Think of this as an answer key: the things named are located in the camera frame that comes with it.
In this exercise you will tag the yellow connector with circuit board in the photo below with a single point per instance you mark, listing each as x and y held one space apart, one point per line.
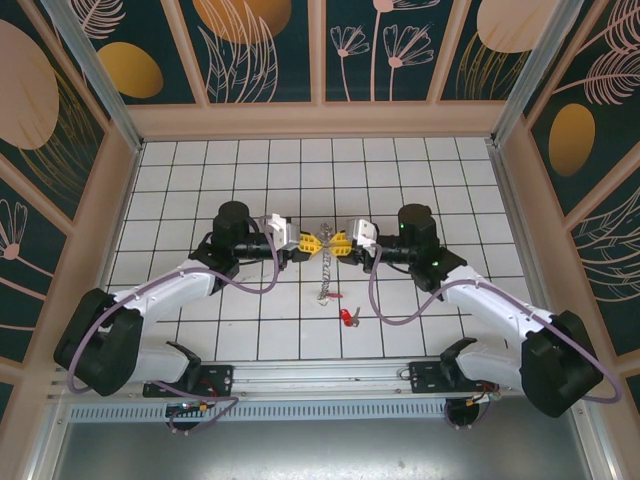
200 408

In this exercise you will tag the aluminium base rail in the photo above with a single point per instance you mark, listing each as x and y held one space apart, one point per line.
320 375

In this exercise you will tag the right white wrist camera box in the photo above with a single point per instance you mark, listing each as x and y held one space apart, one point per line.
362 230

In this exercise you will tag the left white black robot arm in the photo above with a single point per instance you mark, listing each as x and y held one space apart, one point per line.
165 290

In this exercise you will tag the grey metal sheet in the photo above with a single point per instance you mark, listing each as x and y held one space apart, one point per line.
320 450

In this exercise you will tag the aluminium corner post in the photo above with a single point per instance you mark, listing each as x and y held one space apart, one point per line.
530 70
100 85

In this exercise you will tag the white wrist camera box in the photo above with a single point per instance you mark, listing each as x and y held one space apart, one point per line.
282 230
362 230

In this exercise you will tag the small red clip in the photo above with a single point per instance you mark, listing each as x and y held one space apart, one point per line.
345 317

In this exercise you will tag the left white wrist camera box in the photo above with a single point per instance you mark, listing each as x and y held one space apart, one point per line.
282 230

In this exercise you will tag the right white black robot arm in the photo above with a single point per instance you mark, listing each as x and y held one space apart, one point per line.
490 300

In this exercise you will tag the aluminium side rail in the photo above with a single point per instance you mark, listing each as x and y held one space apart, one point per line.
515 215

